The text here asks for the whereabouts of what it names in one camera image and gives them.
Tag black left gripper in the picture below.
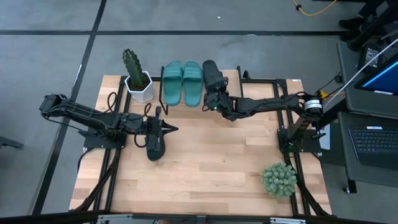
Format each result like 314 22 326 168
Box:
124 106 179 147

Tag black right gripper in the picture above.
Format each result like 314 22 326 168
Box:
202 78 238 122

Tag black rubber slide sandal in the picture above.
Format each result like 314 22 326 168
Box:
202 59 229 94
144 115 167 162

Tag teal rubber slide sandal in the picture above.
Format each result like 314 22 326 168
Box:
162 60 185 106
182 60 203 108

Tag tall green cactus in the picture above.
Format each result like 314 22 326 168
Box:
121 48 147 90

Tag round pale green succulent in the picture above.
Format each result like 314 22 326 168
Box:
260 162 298 200

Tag person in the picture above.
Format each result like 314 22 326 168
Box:
338 0 398 52

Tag black power adapter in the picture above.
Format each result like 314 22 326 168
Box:
357 43 382 73

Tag dark furniture foot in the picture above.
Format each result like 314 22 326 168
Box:
0 136 25 150

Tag black laptop keyboard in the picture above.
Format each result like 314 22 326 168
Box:
347 125 398 171

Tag screen with blue stripe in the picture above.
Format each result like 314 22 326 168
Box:
354 52 398 96

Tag wooden shelf black metal frame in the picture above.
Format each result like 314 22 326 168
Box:
157 65 250 116

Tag black table frame rails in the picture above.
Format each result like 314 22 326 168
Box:
68 74 133 215
242 70 332 217

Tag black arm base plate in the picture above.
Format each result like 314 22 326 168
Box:
277 128 322 154
83 129 129 149

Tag silver metal bracket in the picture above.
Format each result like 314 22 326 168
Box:
96 213 142 224
269 217 307 224

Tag yellow cable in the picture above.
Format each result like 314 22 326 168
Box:
291 0 338 17

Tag white cable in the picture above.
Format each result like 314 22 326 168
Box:
323 37 398 105

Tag black overhead rig frame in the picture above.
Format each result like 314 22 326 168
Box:
0 210 398 224

